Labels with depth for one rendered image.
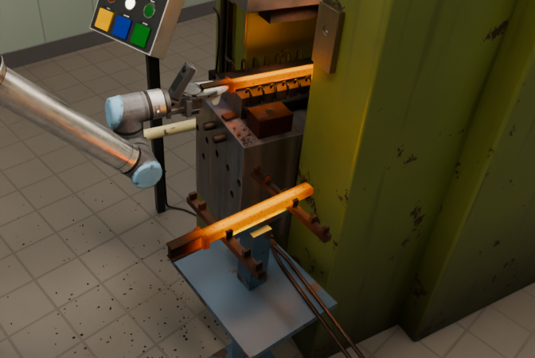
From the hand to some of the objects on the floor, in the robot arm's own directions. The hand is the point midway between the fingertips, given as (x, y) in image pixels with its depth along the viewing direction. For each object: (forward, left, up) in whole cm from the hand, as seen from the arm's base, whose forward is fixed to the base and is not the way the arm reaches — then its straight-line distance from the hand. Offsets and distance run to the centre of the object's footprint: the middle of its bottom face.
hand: (223, 84), depth 167 cm
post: (+11, +57, -101) cm, 116 cm away
